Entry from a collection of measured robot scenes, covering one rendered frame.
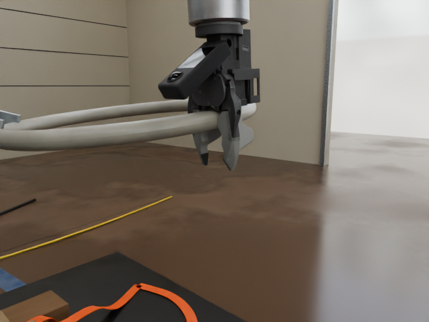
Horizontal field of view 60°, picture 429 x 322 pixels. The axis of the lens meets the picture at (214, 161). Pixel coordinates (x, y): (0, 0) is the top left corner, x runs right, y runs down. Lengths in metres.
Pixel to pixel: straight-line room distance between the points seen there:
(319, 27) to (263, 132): 1.53
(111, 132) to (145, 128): 0.04
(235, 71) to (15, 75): 5.48
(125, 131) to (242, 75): 0.19
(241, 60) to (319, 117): 4.35
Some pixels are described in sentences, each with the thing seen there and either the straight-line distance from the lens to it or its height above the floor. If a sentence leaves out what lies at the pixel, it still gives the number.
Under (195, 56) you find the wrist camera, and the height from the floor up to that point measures 1.04.
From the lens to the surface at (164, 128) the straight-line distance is 0.52.
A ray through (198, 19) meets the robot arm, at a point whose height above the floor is 1.09.
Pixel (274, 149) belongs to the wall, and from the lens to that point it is 5.24.
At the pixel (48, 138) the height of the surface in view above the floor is 0.93.
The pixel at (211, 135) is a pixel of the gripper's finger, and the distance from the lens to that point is 0.62.
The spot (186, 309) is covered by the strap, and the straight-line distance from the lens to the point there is 1.80.
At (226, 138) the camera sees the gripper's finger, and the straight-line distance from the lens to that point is 0.55.
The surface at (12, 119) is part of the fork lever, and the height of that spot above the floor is 0.94.
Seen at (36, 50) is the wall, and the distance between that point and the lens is 6.12.
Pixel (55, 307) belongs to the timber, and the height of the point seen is 0.13.
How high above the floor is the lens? 1.00
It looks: 11 degrees down
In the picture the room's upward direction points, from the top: straight up
